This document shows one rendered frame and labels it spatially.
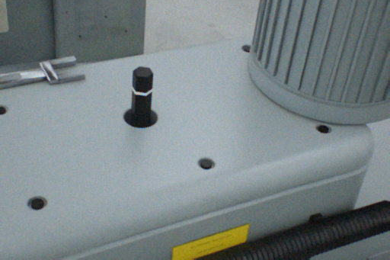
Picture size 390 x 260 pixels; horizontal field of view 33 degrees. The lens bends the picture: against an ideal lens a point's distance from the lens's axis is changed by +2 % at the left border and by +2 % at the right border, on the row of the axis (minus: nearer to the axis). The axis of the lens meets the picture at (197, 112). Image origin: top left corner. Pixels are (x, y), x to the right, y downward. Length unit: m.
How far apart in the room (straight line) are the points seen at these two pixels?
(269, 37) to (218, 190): 0.19
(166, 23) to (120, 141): 3.94
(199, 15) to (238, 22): 0.28
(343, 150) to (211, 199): 0.16
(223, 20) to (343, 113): 4.00
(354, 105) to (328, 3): 0.13
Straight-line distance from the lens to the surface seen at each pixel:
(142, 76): 0.68
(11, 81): 0.76
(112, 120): 0.72
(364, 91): 0.74
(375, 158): 0.94
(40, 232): 0.61
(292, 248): 0.73
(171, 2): 4.87
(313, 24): 0.70
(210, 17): 4.73
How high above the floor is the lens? 2.34
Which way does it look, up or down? 38 degrees down
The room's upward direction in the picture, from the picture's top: 7 degrees clockwise
